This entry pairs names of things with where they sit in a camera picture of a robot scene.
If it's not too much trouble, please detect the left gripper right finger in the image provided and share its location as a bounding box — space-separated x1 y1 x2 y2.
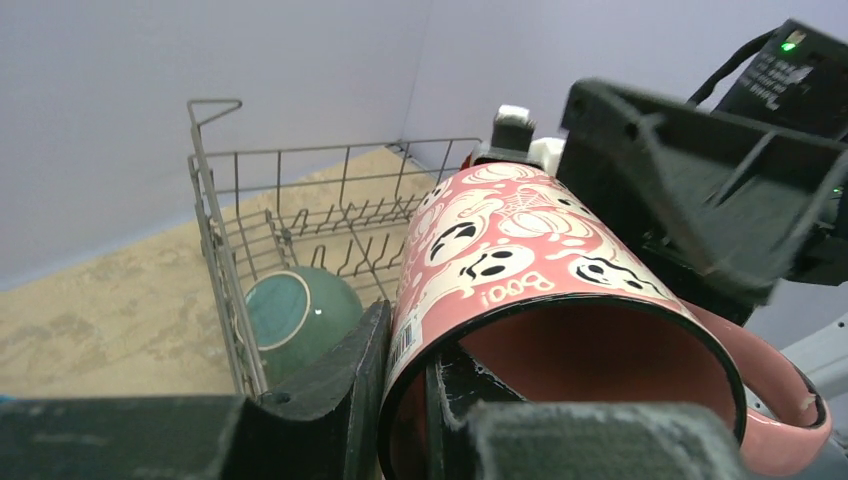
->
424 347 750 480

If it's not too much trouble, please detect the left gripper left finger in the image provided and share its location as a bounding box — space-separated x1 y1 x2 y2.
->
1 301 391 479

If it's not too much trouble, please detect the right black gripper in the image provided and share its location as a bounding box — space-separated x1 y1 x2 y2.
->
557 79 847 324

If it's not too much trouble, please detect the white scalloped teal bowl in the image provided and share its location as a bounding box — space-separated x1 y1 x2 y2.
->
245 266 363 387

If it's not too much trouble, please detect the pink ghost mug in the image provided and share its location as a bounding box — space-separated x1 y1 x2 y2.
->
378 163 832 479

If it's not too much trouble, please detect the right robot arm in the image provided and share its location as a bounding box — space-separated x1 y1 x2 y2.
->
556 20 847 325

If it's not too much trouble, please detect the grey wire dish rack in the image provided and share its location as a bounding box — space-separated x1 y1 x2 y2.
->
187 98 478 397

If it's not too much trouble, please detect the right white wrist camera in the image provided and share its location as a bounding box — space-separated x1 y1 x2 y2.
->
461 104 565 176

